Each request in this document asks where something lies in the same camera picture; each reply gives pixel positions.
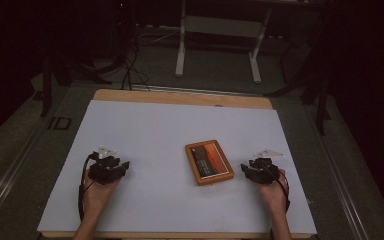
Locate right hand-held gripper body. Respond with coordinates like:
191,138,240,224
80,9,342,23
251,148,286,186

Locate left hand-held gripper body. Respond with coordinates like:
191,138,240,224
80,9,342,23
88,145,121,186

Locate person's left hand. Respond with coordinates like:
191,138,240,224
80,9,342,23
81,168,121,215

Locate person's right hand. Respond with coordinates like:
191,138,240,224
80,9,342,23
255,168,290,215

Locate white paper sheet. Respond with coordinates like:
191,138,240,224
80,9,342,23
36,99,318,235

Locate black metal stand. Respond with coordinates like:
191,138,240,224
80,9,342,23
265,0,336,136
39,49,114,118

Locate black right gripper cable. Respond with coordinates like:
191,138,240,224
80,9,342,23
269,171,292,240

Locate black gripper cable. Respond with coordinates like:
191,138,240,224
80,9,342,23
269,171,292,240
77,153,97,222

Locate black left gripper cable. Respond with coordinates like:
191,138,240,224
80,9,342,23
77,153,97,222

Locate metal floor rail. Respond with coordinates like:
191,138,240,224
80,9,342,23
0,124,48,231
308,99,373,240

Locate black floor cables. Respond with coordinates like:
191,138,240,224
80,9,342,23
119,31,181,92

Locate white metal desk frame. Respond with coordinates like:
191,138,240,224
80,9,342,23
174,0,274,85

